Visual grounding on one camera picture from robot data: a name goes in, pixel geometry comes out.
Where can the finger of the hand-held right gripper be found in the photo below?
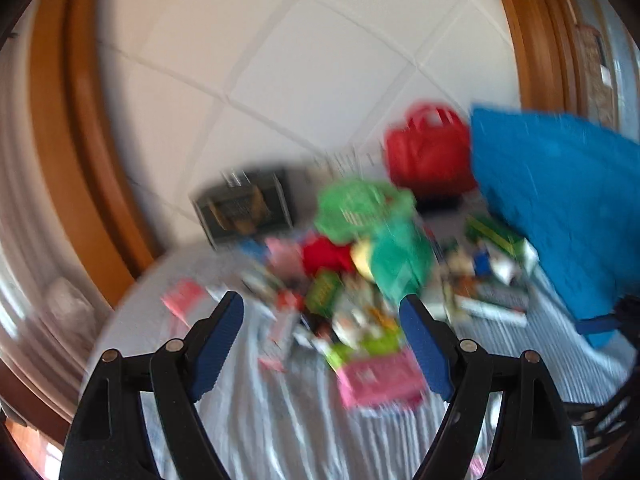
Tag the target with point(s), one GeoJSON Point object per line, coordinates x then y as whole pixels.
{"type": "Point", "coordinates": [607, 410]}
{"type": "Point", "coordinates": [595, 326]}

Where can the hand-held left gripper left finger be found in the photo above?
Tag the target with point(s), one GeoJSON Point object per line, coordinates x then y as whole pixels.
{"type": "Point", "coordinates": [215, 355]}

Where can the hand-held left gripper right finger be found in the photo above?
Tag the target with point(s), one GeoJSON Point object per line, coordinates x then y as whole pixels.
{"type": "Point", "coordinates": [427, 350]}

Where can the pink wet wipes pack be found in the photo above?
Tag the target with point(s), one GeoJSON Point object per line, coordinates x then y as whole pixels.
{"type": "Point", "coordinates": [380, 380]}

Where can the blue quilted bag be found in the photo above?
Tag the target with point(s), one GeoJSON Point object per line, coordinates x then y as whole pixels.
{"type": "Point", "coordinates": [550, 210]}

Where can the desktop with striped white cloth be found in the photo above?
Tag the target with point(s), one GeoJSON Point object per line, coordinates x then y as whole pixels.
{"type": "Point", "coordinates": [300, 435]}

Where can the lime green packet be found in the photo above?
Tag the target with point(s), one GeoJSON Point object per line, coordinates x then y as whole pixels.
{"type": "Point", "coordinates": [370, 347]}

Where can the pink tissue pack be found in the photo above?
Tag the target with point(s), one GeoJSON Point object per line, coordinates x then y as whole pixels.
{"type": "Point", "coordinates": [185, 297]}

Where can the white and blue toy figure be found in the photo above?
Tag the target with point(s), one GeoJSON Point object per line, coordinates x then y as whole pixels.
{"type": "Point", "coordinates": [482, 262]}

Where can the green and yellow box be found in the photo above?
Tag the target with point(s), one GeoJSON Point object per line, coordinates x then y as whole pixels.
{"type": "Point", "coordinates": [325, 295]}

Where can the pink and white small box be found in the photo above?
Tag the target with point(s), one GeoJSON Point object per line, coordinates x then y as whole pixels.
{"type": "Point", "coordinates": [285, 255]}

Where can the green carton box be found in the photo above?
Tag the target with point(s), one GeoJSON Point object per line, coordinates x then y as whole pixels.
{"type": "Point", "coordinates": [495, 235]}

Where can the red soft item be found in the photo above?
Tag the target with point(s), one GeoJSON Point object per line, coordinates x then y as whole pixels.
{"type": "Point", "coordinates": [325, 255]}

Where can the dark box with gold print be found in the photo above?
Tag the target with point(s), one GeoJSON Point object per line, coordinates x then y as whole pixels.
{"type": "Point", "coordinates": [240, 205]}

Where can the red bag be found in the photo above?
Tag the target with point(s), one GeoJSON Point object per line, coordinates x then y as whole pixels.
{"type": "Point", "coordinates": [430, 160]}

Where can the pale pink curtain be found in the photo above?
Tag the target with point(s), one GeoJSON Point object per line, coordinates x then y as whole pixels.
{"type": "Point", "coordinates": [30, 210]}

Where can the white wall socket strip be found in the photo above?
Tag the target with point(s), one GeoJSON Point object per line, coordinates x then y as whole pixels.
{"type": "Point", "coordinates": [350, 157]}

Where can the curved wooden wall frame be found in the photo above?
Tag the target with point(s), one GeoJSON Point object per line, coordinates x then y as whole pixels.
{"type": "Point", "coordinates": [75, 110]}
{"type": "Point", "coordinates": [540, 35]}

